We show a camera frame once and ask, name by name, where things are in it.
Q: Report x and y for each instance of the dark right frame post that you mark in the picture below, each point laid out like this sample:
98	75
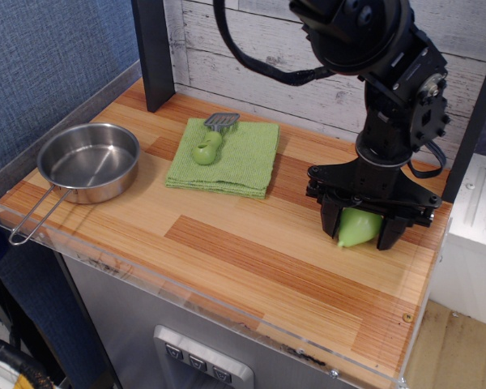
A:
467	148

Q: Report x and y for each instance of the dark frame post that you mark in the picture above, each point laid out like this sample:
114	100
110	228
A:
154	52
467	148

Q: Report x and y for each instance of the stainless steel cabinet front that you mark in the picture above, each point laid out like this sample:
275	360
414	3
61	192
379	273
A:
286	339

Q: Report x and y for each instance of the silver button control panel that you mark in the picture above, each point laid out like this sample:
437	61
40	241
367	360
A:
173	346

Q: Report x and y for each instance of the green handled grey toy spatula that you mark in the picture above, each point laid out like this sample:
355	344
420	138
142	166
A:
206	152

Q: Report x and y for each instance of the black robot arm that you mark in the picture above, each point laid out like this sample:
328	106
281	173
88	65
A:
404	77

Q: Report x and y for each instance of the white aluminium side block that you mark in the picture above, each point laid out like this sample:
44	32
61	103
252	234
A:
459	282

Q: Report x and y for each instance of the green plastic toy pear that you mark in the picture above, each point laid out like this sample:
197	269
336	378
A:
357	226

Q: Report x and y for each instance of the clear acrylic table guard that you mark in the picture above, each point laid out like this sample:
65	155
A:
278	238

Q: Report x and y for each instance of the dark left frame post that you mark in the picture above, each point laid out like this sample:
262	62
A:
154	52

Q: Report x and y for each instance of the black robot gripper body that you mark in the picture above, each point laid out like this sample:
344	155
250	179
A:
380	190

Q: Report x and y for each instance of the stainless steel pan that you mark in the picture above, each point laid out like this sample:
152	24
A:
84	164

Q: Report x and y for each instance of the green folded cloth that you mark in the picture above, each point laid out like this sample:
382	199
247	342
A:
243	164

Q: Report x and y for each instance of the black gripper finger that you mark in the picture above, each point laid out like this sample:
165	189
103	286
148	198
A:
331	211
393	227

